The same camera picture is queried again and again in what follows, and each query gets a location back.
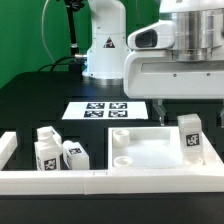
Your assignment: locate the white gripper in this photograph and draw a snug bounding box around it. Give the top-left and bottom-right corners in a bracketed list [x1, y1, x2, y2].
[124, 49, 224, 128]

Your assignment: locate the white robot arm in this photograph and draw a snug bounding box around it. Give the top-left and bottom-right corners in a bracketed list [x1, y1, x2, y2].
[83, 0, 224, 116]

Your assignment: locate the white sheet with tags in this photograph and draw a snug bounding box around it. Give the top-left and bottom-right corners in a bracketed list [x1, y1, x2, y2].
[62, 101, 148, 120]

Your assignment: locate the white U-shaped obstacle fence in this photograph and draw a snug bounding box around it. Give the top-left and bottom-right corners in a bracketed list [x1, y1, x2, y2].
[0, 128, 224, 196]

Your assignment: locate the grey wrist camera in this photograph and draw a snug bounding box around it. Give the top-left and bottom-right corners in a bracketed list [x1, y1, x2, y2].
[128, 20, 175, 50]

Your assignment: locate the black cable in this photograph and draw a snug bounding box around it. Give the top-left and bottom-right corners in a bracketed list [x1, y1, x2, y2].
[37, 55, 78, 73]

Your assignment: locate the white cable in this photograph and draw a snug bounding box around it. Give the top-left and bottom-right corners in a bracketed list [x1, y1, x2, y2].
[41, 0, 56, 64]

